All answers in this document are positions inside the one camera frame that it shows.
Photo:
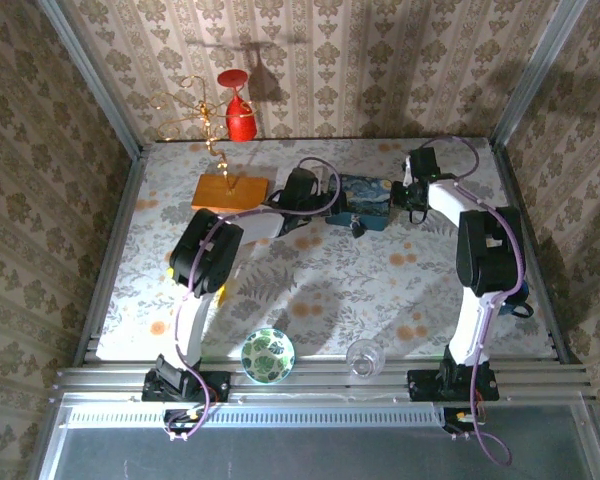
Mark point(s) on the floral patterned tablecloth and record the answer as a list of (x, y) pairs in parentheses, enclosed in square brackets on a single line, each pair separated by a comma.
[(305, 280)]

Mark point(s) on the aluminium frame post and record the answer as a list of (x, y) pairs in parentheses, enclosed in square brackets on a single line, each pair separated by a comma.
[(90, 75), (535, 70)]

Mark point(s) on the clear drinking glass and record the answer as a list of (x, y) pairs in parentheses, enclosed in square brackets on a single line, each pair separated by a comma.
[(365, 360)]

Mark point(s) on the blue round object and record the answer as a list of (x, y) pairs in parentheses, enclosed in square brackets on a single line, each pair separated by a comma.
[(524, 292)]

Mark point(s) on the green leaf pattern bowl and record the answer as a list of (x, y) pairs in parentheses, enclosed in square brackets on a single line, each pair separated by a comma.
[(267, 355)]

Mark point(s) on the grey metal sheet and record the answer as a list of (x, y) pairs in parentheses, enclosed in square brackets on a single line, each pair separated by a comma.
[(305, 455)]

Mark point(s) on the starry night tin box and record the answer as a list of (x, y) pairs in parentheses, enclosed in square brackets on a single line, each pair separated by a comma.
[(365, 197)]

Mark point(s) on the aluminium side rail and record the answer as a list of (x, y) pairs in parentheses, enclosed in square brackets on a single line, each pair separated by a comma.
[(115, 235), (530, 215)]

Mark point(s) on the black connector box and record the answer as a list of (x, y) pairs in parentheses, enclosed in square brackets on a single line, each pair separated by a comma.
[(180, 419), (457, 419)]

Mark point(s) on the aluminium cross rail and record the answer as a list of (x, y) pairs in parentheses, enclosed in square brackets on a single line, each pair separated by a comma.
[(320, 385)]

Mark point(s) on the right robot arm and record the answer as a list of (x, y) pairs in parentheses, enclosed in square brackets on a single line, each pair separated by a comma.
[(485, 255)]

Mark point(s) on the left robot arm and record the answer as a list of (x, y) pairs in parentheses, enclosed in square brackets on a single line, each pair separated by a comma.
[(207, 255)]

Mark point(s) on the yellow plastic cup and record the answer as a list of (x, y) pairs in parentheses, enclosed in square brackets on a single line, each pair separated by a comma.
[(221, 296)]

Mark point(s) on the red wine glass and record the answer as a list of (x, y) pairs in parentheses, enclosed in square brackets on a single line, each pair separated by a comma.
[(240, 117)]

